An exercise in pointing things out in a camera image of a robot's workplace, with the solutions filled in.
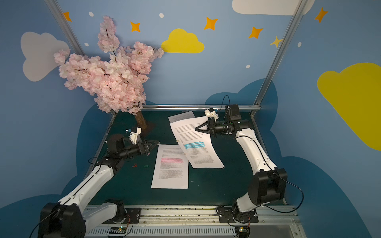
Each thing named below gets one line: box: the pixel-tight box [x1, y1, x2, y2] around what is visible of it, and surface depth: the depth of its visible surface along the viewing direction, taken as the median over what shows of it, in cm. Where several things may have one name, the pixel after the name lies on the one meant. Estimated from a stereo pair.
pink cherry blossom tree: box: [53, 15, 165, 131], surface depth 68 cm
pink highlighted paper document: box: [151, 144, 190, 189], surface depth 92 cm
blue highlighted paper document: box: [169, 116, 225, 169], surface depth 74 cm
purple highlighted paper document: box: [167, 110, 196, 123], surface depth 124 cm
